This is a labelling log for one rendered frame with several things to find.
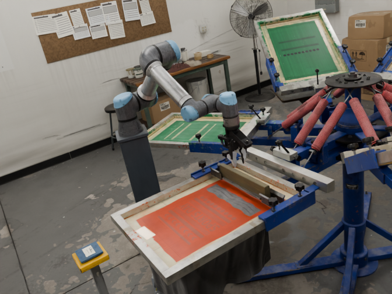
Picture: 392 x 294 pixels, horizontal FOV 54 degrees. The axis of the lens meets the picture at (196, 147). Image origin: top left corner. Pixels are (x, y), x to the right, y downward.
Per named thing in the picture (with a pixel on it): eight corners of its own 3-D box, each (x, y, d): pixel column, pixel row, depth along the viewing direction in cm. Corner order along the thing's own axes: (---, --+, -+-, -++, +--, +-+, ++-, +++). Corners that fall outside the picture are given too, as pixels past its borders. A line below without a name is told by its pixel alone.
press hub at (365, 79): (360, 291, 243) (360, 86, 190) (312, 261, 275) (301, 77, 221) (397, 261, 260) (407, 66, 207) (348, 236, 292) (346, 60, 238)
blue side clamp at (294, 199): (266, 232, 163) (265, 218, 161) (259, 227, 167) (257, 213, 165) (315, 203, 177) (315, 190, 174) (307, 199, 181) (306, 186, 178)
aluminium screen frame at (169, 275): (167, 286, 143) (165, 277, 141) (112, 221, 190) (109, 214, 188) (314, 199, 177) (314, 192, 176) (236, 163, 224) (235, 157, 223)
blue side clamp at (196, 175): (197, 187, 208) (195, 176, 206) (192, 184, 212) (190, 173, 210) (240, 167, 221) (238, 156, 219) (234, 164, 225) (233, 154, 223)
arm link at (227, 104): (226, 89, 179) (239, 91, 173) (229, 111, 183) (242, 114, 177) (214, 95, 175) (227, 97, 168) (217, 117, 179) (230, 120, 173)
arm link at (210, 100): (193, 98, 181) (209, 101, 173) (210, 91, 188) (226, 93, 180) (196, 114, 185) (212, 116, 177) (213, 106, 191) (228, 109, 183)
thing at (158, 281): (196, 342, 169) (178, 266, 152) (151, 286, 205) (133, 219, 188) (202, 338, 170) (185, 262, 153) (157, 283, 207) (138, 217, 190)
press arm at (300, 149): (286, 168, 200) (284, 160, 198) (277, 165, 205) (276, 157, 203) (308, 156, 208) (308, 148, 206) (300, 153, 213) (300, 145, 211)
